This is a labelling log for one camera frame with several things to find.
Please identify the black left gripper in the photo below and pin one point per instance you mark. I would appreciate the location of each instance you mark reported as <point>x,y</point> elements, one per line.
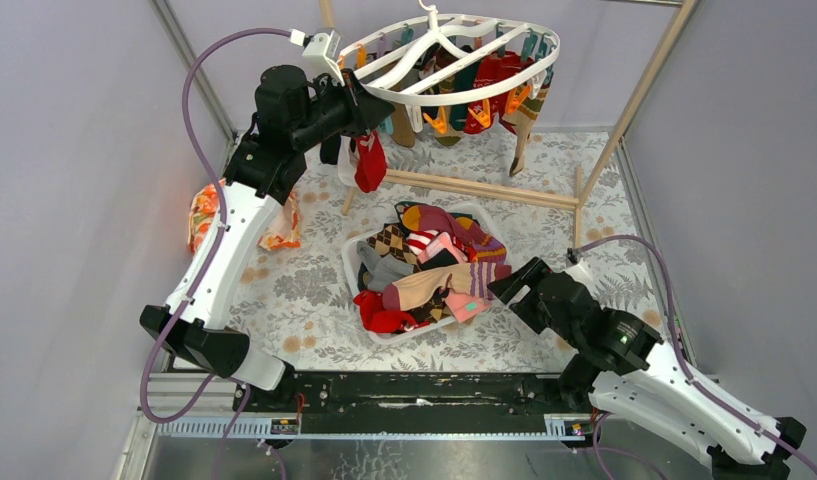
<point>354,102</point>

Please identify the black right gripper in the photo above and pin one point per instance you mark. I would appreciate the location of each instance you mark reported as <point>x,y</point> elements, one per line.
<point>509,284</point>

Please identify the white sock black stripes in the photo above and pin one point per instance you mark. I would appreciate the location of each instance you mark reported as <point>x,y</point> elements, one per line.
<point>347,162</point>

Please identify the large red sock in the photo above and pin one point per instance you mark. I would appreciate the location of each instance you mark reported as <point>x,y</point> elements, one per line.
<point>372,163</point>

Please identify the beige sock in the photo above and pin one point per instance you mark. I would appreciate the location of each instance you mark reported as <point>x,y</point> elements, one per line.
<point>470,279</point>

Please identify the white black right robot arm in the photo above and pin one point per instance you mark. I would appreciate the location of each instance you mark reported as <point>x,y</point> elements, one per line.
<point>624,366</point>

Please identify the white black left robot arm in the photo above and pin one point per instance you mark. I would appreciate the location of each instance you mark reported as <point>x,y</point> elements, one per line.
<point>292,116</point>

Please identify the white oval clip hanger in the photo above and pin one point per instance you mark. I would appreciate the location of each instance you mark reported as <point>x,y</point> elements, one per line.
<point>468,38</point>

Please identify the purple striped sock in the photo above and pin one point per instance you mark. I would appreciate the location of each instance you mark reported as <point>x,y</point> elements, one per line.
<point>488,249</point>

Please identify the dark teal hanging sock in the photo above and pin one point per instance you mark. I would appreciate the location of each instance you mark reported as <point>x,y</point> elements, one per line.
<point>463,81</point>

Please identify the brown argyle sock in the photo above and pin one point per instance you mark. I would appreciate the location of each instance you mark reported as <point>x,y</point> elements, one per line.
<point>390,240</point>

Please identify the grey sock in basket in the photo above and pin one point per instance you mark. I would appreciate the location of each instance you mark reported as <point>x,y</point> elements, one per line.
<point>381,271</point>

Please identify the orange clothespin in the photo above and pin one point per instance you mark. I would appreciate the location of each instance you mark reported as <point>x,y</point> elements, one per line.
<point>516,97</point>

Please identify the olive striped hanging sock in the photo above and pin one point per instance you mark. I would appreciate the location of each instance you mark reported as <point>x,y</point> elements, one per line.
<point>521,122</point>

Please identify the floral orange fabric bag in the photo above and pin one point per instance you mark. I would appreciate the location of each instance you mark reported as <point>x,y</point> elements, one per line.
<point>282,233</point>

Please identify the small red crumpled sock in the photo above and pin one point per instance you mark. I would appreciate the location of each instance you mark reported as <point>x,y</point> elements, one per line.
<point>375,318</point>

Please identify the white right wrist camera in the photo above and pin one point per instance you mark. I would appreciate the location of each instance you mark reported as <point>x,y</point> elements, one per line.
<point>578,268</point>

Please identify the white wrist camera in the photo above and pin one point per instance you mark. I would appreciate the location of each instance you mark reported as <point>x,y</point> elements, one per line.
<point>320,51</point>
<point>578,268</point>

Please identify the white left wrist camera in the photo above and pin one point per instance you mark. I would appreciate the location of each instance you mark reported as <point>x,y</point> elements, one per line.
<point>320,51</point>

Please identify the wooden hanger stand frame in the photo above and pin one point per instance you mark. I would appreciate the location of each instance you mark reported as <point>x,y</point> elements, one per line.
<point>584,183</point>

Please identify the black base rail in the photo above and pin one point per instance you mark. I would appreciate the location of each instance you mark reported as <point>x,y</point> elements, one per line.
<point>356,403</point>

